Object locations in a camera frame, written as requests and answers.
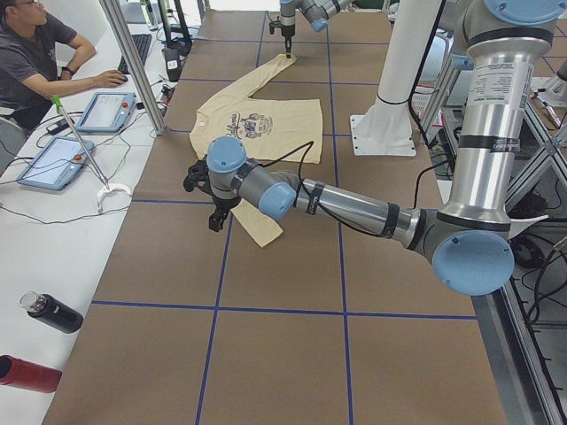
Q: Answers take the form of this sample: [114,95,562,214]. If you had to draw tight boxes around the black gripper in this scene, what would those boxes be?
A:
[280,15,295,58]
[208,195,241,232]

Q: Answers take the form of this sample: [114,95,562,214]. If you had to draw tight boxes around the cream long-sleeve printed shirt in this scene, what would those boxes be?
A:
[190,54,322,247]

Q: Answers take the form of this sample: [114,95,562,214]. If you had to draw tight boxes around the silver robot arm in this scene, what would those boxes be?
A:
[206,1,566,296]
[269,0,353,58]

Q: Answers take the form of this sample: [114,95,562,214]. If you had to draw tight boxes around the black monitor stand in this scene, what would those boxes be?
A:
[158,0,193,58]

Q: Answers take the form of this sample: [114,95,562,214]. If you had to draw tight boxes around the black keyboard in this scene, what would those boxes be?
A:
[118,34,152,74]

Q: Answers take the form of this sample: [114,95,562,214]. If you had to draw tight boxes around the upper blue teach pendant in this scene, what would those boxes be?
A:
[76,91,136,134]

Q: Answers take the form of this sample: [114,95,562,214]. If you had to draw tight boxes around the blue teach pendant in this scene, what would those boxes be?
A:
[16,136,87,191]
[76,91,136,134]

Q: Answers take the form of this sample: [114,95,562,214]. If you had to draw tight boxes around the lower blue teach pendant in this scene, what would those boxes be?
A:
[16,136,87,191]

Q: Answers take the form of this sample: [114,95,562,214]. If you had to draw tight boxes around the black water bottle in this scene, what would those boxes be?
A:
[19,291,83,334]

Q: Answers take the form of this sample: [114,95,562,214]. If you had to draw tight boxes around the seated man grey shirt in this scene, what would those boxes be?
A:
[1,1,126,132]

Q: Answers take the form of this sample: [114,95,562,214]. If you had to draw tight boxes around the red bottle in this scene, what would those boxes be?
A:
[1,355,62,393]

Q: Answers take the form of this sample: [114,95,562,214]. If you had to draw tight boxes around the white plastic chair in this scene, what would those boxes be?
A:
[508,214,548,240]

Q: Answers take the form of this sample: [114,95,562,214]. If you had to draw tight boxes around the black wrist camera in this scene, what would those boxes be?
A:
[268,18,282,35]
[183,159,212,195]

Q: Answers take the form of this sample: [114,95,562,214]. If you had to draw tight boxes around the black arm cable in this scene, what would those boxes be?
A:
[254,140,457,236]

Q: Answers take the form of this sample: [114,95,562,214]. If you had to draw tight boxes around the aluminium frame post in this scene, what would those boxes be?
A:
[99,0,166,135]

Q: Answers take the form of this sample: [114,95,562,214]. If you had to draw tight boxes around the aluminium side frame rails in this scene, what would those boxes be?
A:
[436,52,567,425]

